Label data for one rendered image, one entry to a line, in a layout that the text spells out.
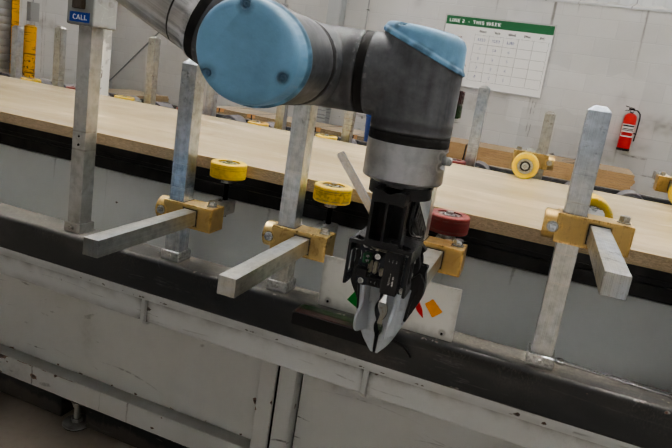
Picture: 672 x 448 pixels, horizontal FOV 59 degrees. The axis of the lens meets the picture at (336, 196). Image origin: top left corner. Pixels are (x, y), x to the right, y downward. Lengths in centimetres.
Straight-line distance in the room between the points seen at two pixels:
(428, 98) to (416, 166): 7
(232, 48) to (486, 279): 90
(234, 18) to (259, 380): 116
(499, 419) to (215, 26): 89
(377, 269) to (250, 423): 106
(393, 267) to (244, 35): 29
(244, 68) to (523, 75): 777
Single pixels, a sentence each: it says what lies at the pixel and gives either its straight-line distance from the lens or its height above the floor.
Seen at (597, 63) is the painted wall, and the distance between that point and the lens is 821.
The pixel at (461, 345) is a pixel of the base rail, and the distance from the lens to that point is 110.
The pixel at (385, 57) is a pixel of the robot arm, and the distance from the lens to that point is 62.
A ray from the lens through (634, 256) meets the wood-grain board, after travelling 123.
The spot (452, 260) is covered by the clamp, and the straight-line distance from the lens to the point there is 105.
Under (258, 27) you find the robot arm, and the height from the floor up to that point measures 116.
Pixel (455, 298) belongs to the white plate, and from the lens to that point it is 107.
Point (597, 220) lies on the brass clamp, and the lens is 103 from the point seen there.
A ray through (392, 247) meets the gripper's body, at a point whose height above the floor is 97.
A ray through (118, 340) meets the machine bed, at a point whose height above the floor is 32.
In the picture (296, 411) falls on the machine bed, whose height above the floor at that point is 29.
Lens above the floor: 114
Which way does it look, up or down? 12 degrees down
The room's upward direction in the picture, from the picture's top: 9 degrees clockwise
